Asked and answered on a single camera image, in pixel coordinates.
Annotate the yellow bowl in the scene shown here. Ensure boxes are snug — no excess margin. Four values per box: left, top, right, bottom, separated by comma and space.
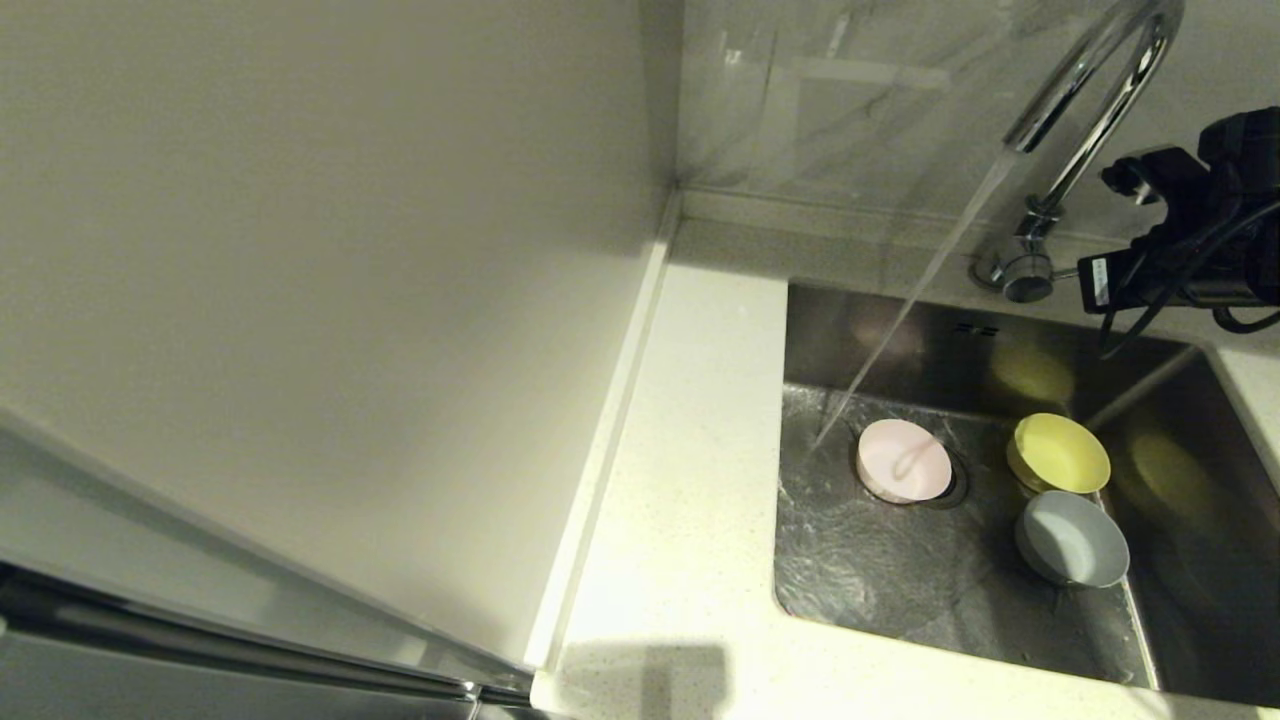
1007, 413, 1112, 495

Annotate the grey blue bowl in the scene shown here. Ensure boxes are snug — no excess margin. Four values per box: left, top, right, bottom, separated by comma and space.
1015, 490, 1131, 588

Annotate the pink bowl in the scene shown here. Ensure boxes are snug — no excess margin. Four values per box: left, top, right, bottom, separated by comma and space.
856, 418, 954, 504

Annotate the round metal sink drain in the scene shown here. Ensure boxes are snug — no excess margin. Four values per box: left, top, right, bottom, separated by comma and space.
925, 445, 969, 511

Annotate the stainless steel sink basin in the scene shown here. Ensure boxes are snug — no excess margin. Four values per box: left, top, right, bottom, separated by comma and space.
770, 280, 1280, 706

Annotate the chrome gooseneck faucet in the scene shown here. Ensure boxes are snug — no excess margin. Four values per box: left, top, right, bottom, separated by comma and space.
968, 0, 1186, 304

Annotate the clear running water stream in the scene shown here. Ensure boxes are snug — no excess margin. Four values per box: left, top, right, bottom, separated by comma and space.
810, 145, 1018, 453

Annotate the tall white cabinet side panel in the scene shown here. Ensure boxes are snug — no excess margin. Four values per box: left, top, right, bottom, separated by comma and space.
0, 0, 683, 673

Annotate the stainless steel appliance door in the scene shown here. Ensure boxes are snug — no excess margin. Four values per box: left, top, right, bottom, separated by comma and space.
0, 560, 536, 720

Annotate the thin black camera cable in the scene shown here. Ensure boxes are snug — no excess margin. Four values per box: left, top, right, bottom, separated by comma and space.
1098, 200, 1280, 359

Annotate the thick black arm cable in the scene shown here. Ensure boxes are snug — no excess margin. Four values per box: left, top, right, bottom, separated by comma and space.
1212, 303, 1280, 336

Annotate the long metal appliance handle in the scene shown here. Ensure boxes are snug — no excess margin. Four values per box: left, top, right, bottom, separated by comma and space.
0, 565, 531, 706

